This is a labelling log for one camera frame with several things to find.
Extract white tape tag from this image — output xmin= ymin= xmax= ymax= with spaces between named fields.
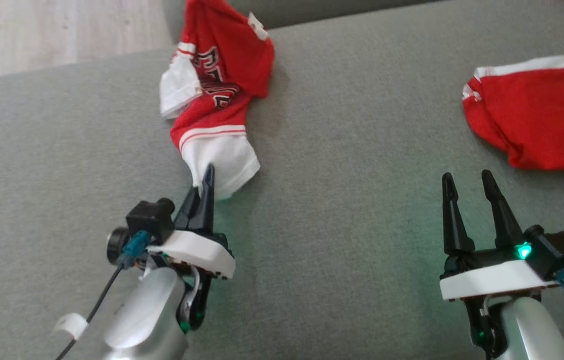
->
xmin=53 ymin=312 xmax=89 ymax=342

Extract red basketball shorts white stripe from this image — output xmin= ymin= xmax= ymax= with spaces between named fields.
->
xmin=461 ymin=55 xmax=564 ymax=181

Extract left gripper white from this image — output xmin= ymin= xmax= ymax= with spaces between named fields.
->
xmin=147 ymin=164 xmax=236 ymax=332

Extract red jersey shirt white sleeves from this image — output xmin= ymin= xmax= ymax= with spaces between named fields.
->
xmin=159 ymin=0 xmax=276 ymax=202

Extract grey sofa back cushion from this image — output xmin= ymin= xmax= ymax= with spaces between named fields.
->
xmin=162 ymin=0 xmax=443 ymax=31

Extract left black cable blue plug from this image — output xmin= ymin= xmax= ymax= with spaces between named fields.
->
xmin=54 ymin=230 xmax=151 ymax=360

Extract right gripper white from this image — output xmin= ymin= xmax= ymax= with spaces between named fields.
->
xmin=439 ymin=169 xmax=561 ymax=359

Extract grey fabric sofa seat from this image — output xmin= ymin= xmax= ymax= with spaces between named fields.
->
xmin=0 ymin=0 xmax=564 ymax=360

